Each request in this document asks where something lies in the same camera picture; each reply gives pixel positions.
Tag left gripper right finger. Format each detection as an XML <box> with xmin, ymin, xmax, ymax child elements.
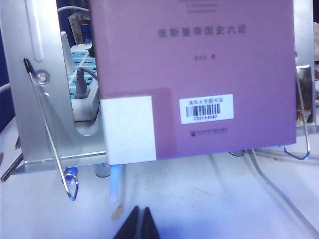
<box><xmin>143</xmin><ymin>207</ymin><xmax>160</xmax><ymax>239</ymax></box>

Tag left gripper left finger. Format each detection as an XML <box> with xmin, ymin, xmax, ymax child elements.
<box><xmin>113</xmin><ymin>206</ymin><xmax>140</xmax><ymax>239</ymax></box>

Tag books on blue stand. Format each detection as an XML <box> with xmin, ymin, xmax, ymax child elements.
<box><xmin>0</xmin><ymin>0</ymin><xmax>319</xmax><ymax>181</ymax></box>

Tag white power strip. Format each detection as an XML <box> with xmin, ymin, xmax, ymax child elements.
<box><xmin>72</xmin><ymin>74</ymin><xmax>104</xmax><ymax>122</ymax></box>

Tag grey power plug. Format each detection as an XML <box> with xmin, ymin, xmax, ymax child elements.
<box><xmin>74</xmin><ymin>67</ymin><xmax>99</xmax><ymax>99</ymax></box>

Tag pink cover book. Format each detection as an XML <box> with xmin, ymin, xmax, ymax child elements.
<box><xmin>88</xmin><ymin>0</ymin><xmax>297</xmax><ymax>165</ymax></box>

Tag teal patterned pack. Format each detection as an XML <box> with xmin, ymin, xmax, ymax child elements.
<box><xmin>69</xmin><ymin>44</ymin><xmax>99</xmax><ymax>100</ymax></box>

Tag dark blue box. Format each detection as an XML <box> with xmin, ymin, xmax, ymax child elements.
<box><xmin>79</xmin><ymin>21</ymin><xmax>93</xmax><ymax>47</ymax></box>

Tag beige carton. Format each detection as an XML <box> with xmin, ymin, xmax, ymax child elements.
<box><xmin>69</xmin><ymin>12</ymin><xmax>87</xmax><ymax>45</ymax></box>

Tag silver wire page holder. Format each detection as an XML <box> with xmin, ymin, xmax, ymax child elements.
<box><xmin>284</xmin><ymin>66</ymin><xmax>311</xmax><ymax>160</ymax></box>
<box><xmin>23</xmin><ymin>57</ymin><xmax>79</xmax><ymax>201</ymax></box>

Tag thin white cable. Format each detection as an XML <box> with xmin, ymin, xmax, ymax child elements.
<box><xmin>57</xmin><ymin>4</ymin><xmax>90</xmax><ymax>12</ymax></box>

